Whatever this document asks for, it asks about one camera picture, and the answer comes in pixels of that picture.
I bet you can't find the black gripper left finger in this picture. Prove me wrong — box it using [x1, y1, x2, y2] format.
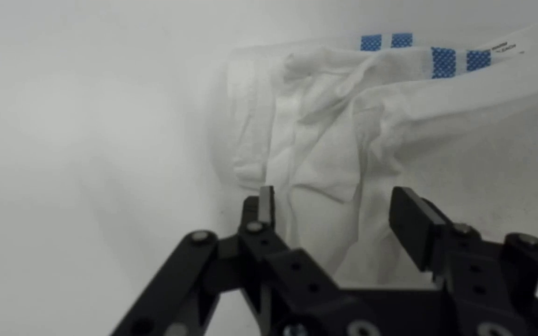
[238, 187, 275, 250]

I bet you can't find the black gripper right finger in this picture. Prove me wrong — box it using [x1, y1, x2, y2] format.
[389, 187, 481, 273]

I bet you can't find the white towel with blue stripes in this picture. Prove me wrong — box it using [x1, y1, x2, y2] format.
[225, 24, 538, 286]

